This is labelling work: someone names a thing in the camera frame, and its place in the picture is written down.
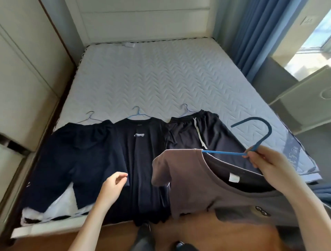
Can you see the person's left hand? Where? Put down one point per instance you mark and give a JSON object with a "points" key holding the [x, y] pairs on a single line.
{"points": [[111, 186]]}

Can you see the person's right hand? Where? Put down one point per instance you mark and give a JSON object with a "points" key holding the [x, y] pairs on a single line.
{"points": [[274, 168]]}

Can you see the person's right thumb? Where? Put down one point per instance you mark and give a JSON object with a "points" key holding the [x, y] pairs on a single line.
{"points": [[261, 152]]}

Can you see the person's left thumb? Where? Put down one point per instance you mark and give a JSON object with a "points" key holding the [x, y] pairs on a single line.
{"points": [[123, 185]]}

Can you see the thick blue clothes hanger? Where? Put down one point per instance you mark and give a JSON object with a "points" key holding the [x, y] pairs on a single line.
{"points": [[268, 131]]}

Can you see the person's right forearm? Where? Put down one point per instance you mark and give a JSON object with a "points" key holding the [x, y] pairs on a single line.
{"points": [[310, 217]]}

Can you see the person's left forearm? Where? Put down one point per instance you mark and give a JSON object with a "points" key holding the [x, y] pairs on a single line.
{"points": [[89, 227]]}

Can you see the navy t-shirt with print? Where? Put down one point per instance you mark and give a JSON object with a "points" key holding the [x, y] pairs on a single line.
{"points": [[144, 165]]}

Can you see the navy shorts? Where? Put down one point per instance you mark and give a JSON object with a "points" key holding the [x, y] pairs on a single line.
{"points": [[82, 160]]}

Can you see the person's dark left shoe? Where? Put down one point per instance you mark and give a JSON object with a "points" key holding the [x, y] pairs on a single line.
{"points": [[144, 236]]}

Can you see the person's dark shoe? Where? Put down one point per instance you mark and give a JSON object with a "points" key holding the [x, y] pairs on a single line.
{"points": [[144, 236], [180, 246]]}

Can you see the cream desk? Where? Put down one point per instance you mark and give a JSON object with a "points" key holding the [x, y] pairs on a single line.
{"points": [[305, 100]]}

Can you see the white cloth with black stripe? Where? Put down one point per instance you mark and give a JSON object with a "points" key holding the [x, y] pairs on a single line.
{"points": [[58, 206]]}

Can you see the brown grey t-shirt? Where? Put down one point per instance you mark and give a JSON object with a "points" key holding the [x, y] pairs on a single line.
{"points": [[196, 186]]}

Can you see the blue folded fabric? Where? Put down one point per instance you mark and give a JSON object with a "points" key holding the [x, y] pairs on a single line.
{"points": [[323, 192]]}

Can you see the person's dark right shoe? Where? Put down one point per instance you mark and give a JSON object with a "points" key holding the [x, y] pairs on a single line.
{"points": [[180, 246]]}

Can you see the white quilted mattress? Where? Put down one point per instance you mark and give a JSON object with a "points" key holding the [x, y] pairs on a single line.
{"points": [[165, 77]]}

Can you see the window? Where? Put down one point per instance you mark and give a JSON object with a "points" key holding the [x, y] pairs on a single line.
{"points": [[307, 44]]}

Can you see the blue curtain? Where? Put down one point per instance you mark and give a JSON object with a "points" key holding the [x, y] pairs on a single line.
{"points": [[254, 33]]}

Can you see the cream wardrobe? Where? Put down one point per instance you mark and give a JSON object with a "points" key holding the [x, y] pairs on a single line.
{"points": [[25, 85]]}

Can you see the small white object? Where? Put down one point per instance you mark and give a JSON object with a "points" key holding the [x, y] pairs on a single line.
{"points": [[129, 45]]}

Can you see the white padded headboard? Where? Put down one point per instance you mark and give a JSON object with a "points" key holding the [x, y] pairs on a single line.
{"points": [[144, 20]]}

